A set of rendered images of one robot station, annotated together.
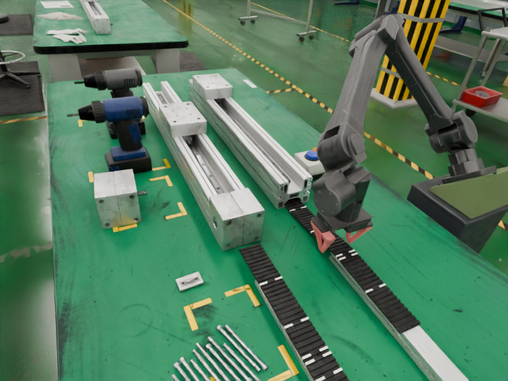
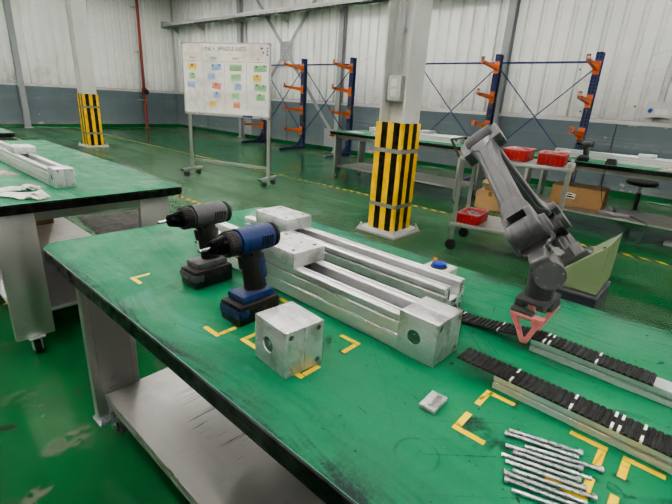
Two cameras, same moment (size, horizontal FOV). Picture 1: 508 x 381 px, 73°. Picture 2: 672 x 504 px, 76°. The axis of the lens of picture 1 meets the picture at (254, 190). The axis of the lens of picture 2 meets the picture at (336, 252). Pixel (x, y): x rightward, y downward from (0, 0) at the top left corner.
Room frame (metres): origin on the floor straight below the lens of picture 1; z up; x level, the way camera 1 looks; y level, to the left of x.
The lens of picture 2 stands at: (-0.07, 0.50, 1.27)
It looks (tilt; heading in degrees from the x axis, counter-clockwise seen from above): 19 degrees down; 340
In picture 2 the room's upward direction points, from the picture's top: 3 degrees clockwise
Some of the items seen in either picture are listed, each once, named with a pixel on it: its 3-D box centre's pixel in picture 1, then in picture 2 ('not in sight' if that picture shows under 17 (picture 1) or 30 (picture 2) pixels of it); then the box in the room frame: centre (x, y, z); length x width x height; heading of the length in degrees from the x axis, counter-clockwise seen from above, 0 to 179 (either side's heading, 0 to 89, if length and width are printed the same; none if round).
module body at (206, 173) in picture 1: (183, 135); (289, 270); (1.01, 0.25, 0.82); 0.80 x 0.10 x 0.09; 28
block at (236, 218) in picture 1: (240, 217); (432, 328); (0.62, 0.03, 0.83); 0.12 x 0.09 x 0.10; 118
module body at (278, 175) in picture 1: (236, 128); (336, 255); (1.10, 0.08, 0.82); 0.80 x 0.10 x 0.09; 28
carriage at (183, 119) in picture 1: (182, 122); (289, 253); (1.01, 0.25, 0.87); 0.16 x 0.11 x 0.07; 28
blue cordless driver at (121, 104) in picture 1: (113, 137); (239, 275); (0.84, 0.40, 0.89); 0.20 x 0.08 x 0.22; 120
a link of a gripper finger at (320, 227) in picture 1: (329, 234); (529, 321); (0.56, -0.18, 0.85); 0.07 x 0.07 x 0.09; 28
